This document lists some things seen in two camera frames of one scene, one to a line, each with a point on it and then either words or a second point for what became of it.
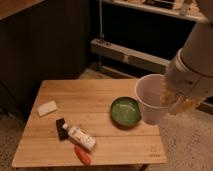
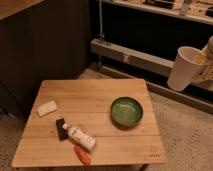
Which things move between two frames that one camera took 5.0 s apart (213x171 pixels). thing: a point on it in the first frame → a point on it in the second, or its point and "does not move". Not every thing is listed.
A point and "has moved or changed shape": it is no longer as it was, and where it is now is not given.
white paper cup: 148,91 has moved or changed shape
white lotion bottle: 80,137 does not move
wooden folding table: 96,122 does not move
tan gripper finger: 183,104 → 206,74
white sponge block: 47,108 does not move
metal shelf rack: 142,38 does not move
